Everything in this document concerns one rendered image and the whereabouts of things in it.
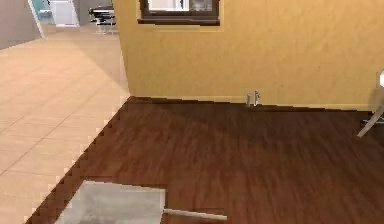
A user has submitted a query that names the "dark framed window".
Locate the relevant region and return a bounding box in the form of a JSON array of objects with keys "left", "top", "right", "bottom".
[{"left": 137, "top": 0, "right": 221, "bottom": 27}]

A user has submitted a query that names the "grey square table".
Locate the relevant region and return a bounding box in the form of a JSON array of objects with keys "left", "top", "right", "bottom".
[{"left": 53, "top": 180, "right": 228, "bottom": 224}]

